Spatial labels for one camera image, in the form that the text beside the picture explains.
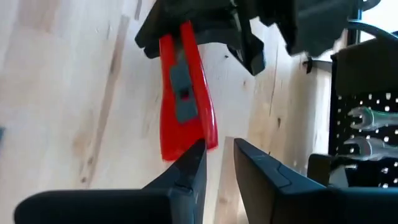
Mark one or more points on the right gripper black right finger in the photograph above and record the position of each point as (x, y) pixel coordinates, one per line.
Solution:
(264, 186)

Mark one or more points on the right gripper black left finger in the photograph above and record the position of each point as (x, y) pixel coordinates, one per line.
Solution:
(186, 193)

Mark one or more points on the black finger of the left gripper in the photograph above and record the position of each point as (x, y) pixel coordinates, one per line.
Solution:
(155, 28)
(245, 49)

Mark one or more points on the red tool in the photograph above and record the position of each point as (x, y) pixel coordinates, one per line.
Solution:
(172, 137)

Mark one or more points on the small silver combination wrench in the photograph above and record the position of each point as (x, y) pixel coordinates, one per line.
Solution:
(367, 147)

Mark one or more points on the short black pegboard bin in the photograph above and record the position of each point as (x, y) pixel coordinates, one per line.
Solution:
(318, 169)

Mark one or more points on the tall black pegboard bin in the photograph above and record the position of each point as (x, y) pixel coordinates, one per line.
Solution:
(363, 68)

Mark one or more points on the black metal pegboard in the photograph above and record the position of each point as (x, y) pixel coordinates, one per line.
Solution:
(337, 140)

